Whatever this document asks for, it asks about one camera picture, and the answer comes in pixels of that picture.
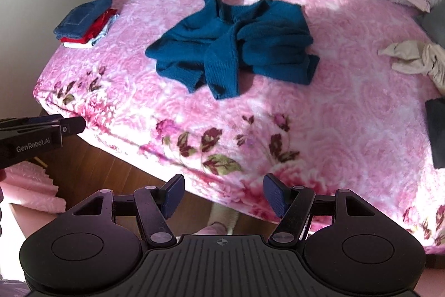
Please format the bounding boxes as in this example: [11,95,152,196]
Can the pink floral bed blanket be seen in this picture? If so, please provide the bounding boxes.
[33,0,444,254]

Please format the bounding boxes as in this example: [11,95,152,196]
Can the blue knit sweater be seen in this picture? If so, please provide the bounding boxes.
[145,0,320,100]

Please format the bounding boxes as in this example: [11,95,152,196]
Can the grey blue cushion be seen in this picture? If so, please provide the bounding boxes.
[414,9,445,48]

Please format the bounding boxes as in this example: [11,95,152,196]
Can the beige crumpled garment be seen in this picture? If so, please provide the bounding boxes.
[377,40,445,96]

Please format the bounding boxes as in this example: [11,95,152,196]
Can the folded white garment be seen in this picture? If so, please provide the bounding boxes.
[60,10,119,49]

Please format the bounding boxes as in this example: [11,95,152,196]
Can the black trousers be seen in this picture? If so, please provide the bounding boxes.
[426,97,445,169]

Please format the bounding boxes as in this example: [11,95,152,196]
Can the folded red garment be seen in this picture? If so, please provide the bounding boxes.
[60,8,117,45]

